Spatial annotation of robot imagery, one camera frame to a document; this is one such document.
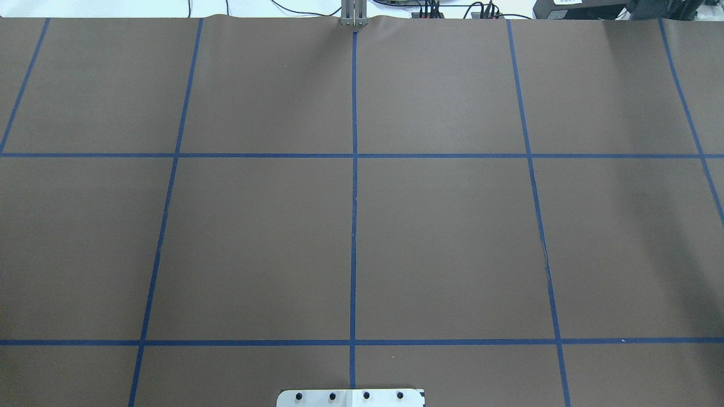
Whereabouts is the aluminium frame post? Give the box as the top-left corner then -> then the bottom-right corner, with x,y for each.
339,0 -> 369,27

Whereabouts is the black usb hub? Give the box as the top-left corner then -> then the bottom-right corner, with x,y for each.
463,1 -> 504,20
411,0 -> 445,20

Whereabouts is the black power adapter box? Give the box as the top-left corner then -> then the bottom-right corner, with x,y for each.
533,1 -> 629,20

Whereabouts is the white camera post with base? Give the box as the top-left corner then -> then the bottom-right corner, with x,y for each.
276,388 -> 426,406

